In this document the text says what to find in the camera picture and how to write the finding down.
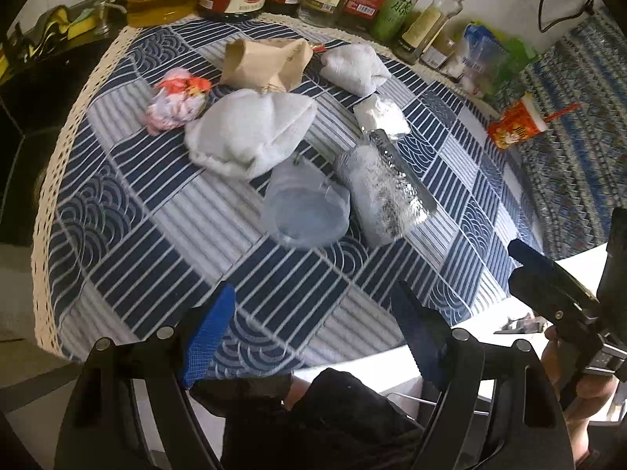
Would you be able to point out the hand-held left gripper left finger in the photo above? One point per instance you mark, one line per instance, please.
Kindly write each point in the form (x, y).
(210, 340)

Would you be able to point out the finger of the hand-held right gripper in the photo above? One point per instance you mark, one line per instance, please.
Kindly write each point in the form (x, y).
(543, 301)
(536, 260)

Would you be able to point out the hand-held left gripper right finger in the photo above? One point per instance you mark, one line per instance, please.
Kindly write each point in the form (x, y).
(423, 347)

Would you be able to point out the brown paper bag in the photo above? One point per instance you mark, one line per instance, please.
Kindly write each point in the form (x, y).
(254, 63)

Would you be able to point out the person's right hand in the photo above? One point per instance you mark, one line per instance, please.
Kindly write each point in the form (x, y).
(595, 392)

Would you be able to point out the blue patterned fabric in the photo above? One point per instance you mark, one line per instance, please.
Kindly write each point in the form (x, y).
(573, 166)

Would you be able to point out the blue patterned lace-trimmed tablecloth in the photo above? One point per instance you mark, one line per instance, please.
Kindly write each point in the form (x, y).
(147, 235)

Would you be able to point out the person's black clothing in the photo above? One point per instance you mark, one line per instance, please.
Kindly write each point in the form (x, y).
(318, 426)

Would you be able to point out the orange snack packet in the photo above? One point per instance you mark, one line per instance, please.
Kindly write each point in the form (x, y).
(514, 129)

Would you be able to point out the clear plastic cup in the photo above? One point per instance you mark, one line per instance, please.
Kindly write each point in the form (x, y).
(303, 210)

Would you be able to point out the silver clear plastic wrapper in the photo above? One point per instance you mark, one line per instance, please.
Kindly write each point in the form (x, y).
(382, 191)

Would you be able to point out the green plastic bag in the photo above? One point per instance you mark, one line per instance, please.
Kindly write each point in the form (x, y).
(519, 54)

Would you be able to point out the blue white plastic bag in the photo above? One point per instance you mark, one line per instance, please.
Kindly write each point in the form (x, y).
(482, 58)

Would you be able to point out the white spice jar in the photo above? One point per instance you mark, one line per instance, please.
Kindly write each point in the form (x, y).
(458, 66)

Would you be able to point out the small crumpled white plastic wrapper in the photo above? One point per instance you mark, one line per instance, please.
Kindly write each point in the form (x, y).
(379, 115)

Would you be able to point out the large white cloth bag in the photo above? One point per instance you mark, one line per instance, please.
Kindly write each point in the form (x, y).
(245, 127)

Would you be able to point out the yellow spice jar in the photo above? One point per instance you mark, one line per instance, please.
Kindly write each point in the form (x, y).
(441, 51)

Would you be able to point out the crumpled pink red plastic bag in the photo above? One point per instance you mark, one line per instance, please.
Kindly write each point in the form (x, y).
(171, 105)

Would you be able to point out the slim bottle with beige label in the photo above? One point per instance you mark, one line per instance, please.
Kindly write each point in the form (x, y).
(428, 27)

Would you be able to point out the small white paper towel wad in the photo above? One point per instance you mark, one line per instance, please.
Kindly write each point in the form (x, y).
(352, 68)

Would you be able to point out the green label bottle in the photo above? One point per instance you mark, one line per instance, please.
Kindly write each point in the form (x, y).
(399, 14)

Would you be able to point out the black kitchen sink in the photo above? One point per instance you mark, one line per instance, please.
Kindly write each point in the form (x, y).
(39, 107)

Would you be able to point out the small red candy wrapper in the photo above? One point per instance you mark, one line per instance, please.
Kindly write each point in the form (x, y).
(318, 49)

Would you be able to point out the curved kitchen faucet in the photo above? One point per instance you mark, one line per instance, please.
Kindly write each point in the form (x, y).
(105, 12)

